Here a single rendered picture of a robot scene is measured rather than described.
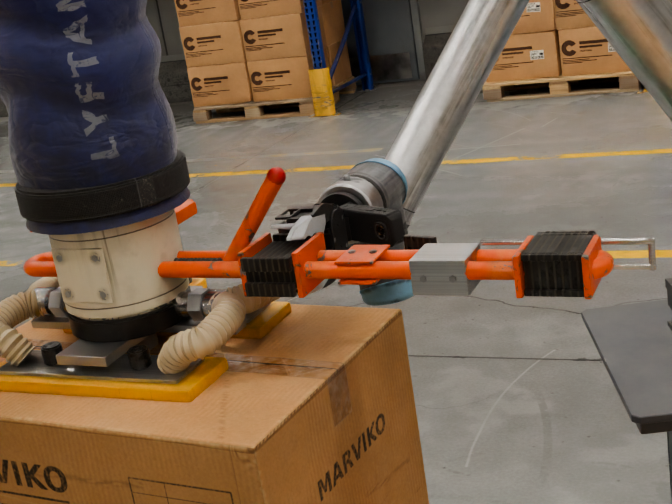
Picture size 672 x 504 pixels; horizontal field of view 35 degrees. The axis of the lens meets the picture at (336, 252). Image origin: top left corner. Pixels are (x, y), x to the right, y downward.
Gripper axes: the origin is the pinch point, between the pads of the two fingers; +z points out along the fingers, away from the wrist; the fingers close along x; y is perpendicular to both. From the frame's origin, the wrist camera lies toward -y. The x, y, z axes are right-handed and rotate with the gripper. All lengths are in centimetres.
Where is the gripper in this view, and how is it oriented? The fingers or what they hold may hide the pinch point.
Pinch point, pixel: (302, 263)
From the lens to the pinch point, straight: 134.7
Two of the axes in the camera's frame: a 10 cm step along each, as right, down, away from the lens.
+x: -1.5, -9.4, -3.0
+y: -9.2, 0.2, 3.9
